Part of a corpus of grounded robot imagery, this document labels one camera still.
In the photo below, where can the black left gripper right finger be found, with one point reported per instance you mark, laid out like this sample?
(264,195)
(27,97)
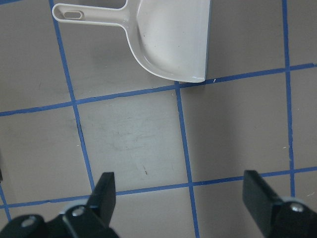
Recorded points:
(276,216)

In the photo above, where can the beige plastic dustpan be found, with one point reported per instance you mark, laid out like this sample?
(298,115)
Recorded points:
(168,38)

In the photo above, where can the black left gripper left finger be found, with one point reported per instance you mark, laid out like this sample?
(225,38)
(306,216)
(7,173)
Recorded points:
(88,220)

